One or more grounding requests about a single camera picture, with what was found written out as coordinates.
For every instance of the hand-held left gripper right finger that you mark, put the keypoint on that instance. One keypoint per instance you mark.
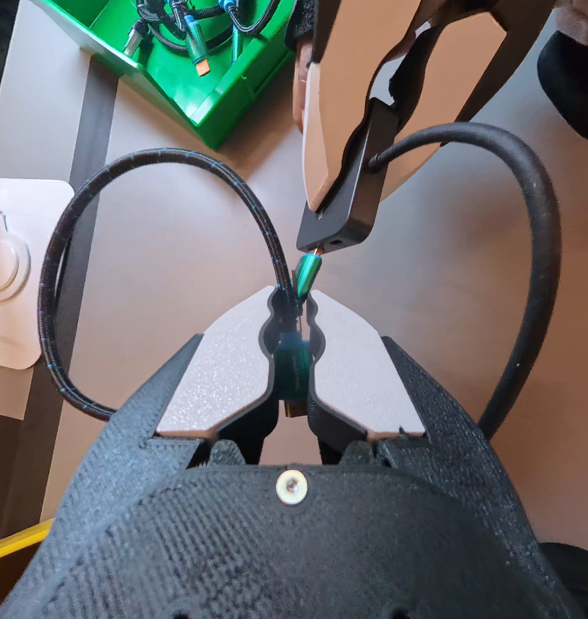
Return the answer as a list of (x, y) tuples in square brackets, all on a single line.
[(361, 377)]

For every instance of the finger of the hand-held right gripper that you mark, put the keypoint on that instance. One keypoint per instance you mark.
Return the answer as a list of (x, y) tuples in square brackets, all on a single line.
[(347, 68), (448, 77)]

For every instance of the person's right hand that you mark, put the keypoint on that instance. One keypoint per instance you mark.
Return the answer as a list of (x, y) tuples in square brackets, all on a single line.
[(299, 97)]

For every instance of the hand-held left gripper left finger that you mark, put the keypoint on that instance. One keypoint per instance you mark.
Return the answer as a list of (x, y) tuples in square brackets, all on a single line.
[(221, 372)]

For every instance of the person's right forearm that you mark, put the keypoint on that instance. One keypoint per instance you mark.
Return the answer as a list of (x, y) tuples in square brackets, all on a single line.
[(584, 14)]

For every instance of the yellow plastic bin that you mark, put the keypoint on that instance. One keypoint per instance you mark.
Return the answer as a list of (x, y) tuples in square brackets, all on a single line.
[(14, 546)]

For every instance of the black adapter box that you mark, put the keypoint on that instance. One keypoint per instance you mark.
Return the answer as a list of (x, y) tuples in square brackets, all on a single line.
[(347, 203)]

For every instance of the black foam pad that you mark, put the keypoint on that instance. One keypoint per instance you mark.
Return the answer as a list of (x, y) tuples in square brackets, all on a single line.
[(574, 87)]

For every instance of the green plastic bin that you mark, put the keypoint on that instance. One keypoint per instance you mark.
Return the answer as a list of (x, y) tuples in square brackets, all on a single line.
[(226, 106)]

